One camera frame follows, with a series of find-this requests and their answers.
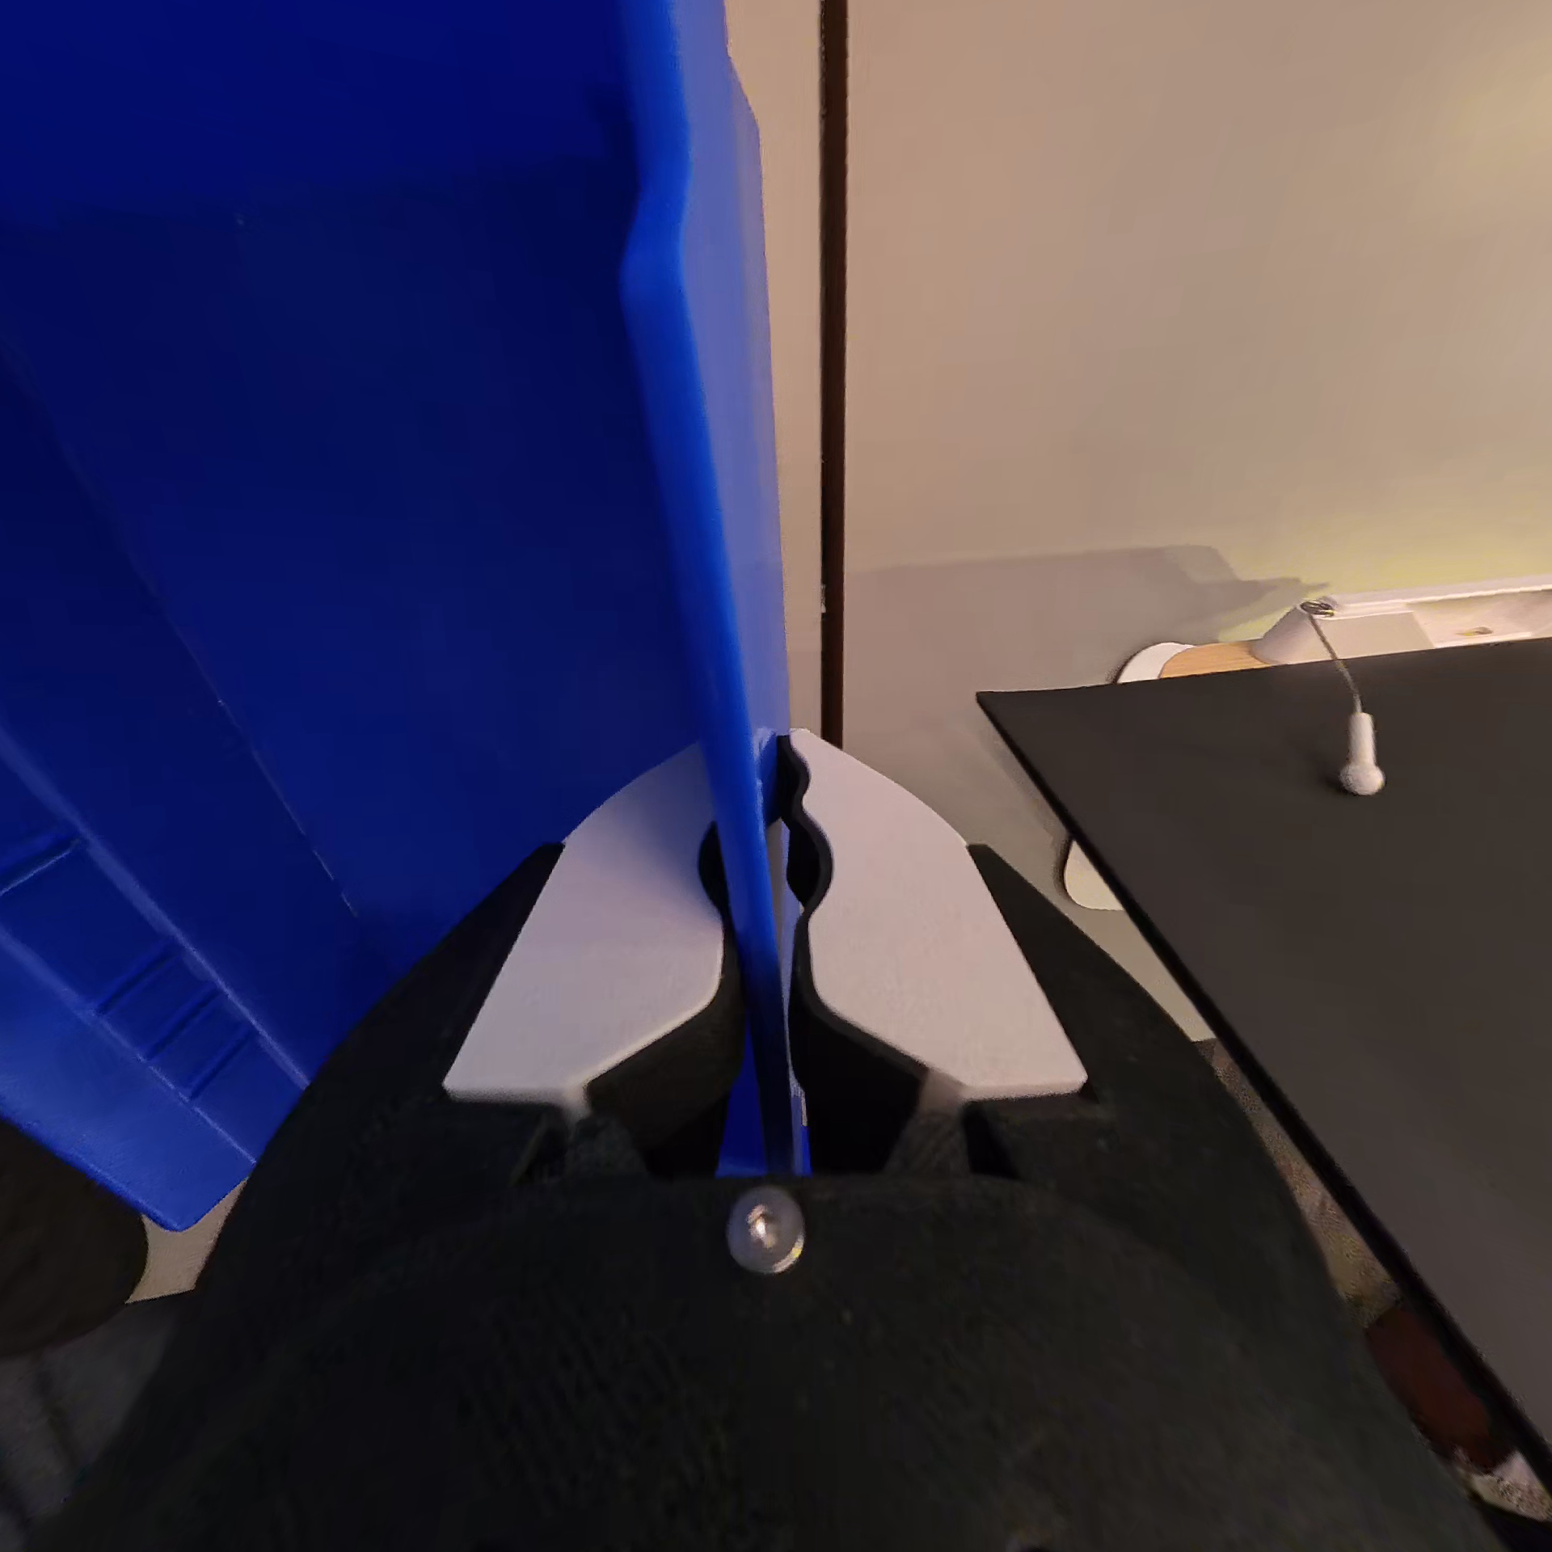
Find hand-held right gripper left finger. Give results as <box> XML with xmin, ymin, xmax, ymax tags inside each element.
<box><xmin>446</xmin><ymin>748</ymin><xmax>739</xmax><ymax>1160</ymax></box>

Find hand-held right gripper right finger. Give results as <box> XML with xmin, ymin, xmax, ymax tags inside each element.
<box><xmin>776</xmin><ymin>731</ymin><xmax>1084</xmax><ymax>1160</ymax></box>

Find blue plastic box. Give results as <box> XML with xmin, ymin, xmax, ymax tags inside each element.
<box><xmin>0</xmin><ymin>0</ymin><xmax>811</xmax><ymax>1232</ymax></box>

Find black flat board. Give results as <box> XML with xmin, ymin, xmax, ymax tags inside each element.
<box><xmin>979</xmin><ymin>637</ymin><xmax>1552</xmax><ymax>1443</ymax></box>

